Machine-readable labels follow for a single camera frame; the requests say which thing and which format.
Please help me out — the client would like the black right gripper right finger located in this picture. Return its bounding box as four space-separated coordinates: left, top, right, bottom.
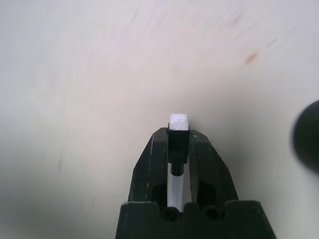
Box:
188 129 240 204

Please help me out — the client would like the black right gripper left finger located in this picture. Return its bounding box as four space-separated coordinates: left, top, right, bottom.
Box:
127 127 170 204

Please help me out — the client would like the white pen black cap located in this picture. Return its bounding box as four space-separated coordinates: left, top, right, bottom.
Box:
165 113 191 209

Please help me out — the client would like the black cup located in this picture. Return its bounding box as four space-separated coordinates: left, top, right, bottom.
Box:
291 99 319 173

